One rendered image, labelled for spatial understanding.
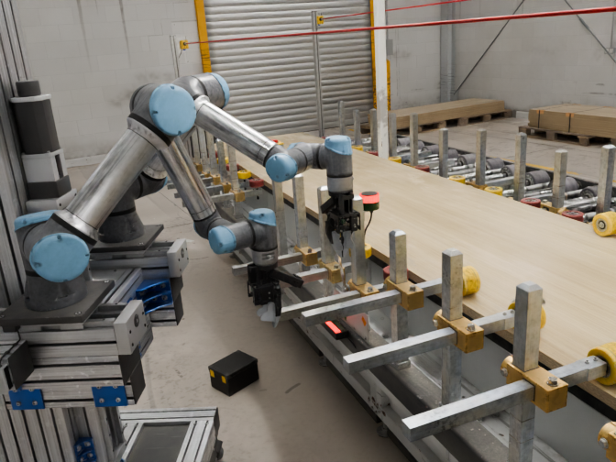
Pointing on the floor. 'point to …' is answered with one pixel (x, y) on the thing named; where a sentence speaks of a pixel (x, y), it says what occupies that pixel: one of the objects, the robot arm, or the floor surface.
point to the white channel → (381, 79)
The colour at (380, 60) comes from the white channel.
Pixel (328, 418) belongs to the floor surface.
